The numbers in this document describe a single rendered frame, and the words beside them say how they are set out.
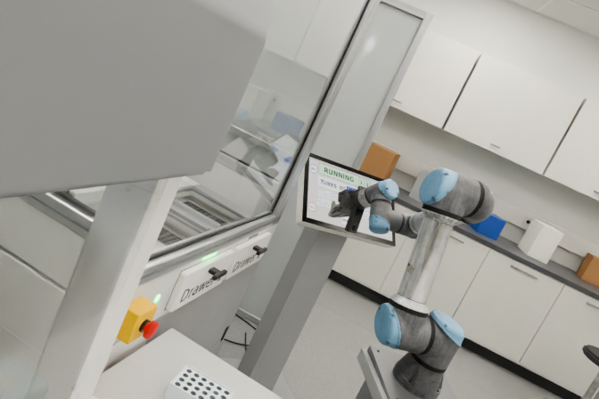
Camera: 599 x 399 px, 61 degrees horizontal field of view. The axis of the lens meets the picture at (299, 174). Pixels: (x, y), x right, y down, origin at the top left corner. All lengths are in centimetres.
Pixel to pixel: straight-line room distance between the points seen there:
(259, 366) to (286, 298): 36
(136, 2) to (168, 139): 12
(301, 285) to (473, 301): 236
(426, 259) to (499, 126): 317
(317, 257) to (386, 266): 209
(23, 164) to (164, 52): 11
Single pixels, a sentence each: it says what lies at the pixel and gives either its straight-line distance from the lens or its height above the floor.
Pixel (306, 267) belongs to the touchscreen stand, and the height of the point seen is 72.
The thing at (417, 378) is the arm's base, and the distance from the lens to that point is 164.
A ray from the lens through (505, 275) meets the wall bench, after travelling 442.
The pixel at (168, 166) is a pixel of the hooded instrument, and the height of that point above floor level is 138.
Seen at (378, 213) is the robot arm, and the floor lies 115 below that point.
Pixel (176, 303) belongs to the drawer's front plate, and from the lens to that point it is 134.
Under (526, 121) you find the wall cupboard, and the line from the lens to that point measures 462.
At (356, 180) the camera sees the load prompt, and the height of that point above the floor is 116.
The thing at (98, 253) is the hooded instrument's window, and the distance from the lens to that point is 43.
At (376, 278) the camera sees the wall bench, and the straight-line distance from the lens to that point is 437.
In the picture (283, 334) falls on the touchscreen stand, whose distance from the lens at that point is 245.
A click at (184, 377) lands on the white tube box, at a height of 80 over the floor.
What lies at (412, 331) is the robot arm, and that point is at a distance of 152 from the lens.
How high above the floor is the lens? 148
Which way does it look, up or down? 10 degrees down
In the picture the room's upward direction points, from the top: 25 degrees clockwise
